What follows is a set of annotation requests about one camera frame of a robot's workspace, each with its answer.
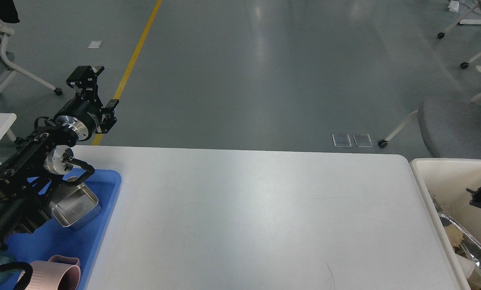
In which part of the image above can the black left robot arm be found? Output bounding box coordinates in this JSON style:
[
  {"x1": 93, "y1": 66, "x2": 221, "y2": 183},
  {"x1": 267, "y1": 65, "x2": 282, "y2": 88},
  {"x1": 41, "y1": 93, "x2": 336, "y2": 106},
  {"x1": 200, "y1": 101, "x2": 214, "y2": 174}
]
[{"x1": 0, "y1": 66, "x2": 119, "y2": 290}]

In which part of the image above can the grey office chair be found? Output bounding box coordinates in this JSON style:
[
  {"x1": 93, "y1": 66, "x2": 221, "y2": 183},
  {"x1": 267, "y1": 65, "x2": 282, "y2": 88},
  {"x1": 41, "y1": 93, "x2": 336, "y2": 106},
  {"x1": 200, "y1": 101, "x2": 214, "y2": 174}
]
[{"x1": 377, "y1": 98, "x2": 481, "y2": 159}]

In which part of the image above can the pink HOME mug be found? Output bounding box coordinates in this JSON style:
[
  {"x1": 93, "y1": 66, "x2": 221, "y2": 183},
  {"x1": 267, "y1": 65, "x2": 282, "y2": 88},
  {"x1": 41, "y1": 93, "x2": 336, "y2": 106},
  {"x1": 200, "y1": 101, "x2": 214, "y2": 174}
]
[{"x1": 25, "y1": 255, "x2": 82, "y2": 290}]

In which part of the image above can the blue plastic tray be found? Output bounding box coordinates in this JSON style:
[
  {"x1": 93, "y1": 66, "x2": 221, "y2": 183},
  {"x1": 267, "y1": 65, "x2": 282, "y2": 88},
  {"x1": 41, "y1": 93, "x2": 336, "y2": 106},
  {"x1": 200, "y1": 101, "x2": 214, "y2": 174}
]
[{"x1": 6, "y1": 169, "x2": 122, "y2": 290}]

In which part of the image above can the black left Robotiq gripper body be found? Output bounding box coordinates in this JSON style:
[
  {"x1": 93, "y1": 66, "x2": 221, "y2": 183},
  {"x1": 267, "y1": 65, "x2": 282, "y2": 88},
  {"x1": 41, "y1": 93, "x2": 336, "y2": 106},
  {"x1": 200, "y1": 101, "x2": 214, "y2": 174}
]
[{"x1": 54, "y1": 98, "x2": 103, "y2": 141}]

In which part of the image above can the small stainless steel tray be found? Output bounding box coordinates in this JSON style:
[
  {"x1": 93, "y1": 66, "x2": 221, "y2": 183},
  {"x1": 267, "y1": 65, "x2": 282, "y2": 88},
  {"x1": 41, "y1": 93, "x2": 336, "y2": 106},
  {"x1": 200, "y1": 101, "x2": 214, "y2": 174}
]
[{"x1": 49, "y1": 176, "x2": 101, "y2": 230}]

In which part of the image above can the aluminium foil tray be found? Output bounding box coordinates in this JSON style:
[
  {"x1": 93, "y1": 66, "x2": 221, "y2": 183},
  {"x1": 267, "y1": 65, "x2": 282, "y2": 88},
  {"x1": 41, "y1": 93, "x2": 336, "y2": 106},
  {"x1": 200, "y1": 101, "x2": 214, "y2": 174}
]
[{"x1": 438, "y1": 212, "x2": 481, "y2": 272}]

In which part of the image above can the white paper cup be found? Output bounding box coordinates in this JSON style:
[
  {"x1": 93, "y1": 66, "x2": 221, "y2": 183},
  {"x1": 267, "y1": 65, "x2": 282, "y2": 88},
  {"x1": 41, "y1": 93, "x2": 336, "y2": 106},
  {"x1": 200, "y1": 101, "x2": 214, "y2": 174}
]
[{"x1": 455, "y1": 255, "x2": 481, "y2": 288}]

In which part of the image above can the brown paper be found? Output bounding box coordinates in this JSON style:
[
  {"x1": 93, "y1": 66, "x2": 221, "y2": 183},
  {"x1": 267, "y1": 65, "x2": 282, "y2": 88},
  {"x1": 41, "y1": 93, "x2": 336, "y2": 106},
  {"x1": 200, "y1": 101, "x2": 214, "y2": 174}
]
[{"x1": 443, "y1": 224, "x2": 465, "y2": 254}]

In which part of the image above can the white chair base right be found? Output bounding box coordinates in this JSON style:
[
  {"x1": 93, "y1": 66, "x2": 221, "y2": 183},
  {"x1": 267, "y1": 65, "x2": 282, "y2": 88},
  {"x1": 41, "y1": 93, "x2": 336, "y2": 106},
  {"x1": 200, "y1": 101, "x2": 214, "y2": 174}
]
[{"x1": 437, "y1": 0, "x2": 481, "y2": 102}]

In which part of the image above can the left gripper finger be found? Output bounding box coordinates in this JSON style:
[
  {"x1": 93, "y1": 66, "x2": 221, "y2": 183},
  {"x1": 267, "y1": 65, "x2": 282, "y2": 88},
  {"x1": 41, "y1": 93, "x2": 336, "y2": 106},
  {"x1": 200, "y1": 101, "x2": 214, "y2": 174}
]
[
  {"x1": 66, "y1": 66, "x2": 105, "y2": 106},
  {"x1": 95, "y1": 99, "x2": 120, "y2": 134}
]

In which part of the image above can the white bin at right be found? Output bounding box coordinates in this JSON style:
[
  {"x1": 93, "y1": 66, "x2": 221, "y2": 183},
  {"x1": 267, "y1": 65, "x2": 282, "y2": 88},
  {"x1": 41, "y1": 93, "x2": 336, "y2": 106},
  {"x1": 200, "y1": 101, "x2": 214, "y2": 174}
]
[{"x1": 410, "y1": 158, "x2": 481, "y2": 290}]

